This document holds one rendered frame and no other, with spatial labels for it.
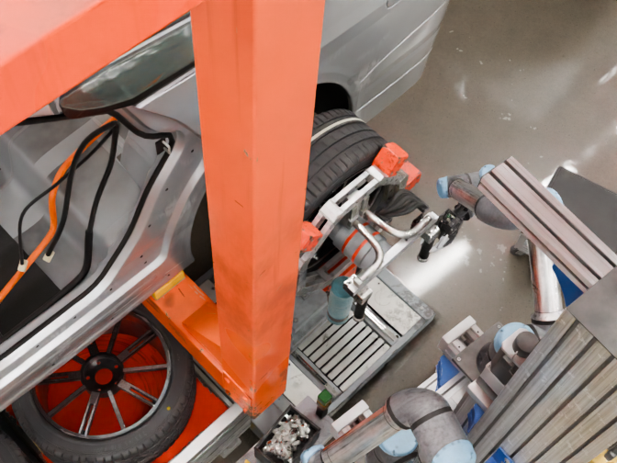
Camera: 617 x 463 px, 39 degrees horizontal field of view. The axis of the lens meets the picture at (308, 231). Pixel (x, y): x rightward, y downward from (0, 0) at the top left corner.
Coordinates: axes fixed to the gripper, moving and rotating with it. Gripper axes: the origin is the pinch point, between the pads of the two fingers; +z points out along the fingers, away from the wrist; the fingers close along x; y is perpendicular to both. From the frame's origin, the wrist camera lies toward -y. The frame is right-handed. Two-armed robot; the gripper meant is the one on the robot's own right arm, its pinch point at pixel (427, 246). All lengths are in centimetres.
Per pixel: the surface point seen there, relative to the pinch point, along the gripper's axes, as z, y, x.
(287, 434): 77, -26, 10
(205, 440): 96, -44, -13
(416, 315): -11, -75, 2
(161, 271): 75, 4, -55
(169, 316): 80, -15, -48
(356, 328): 12, -77, -13
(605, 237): -86, -49, 38
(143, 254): 79, 18, -58
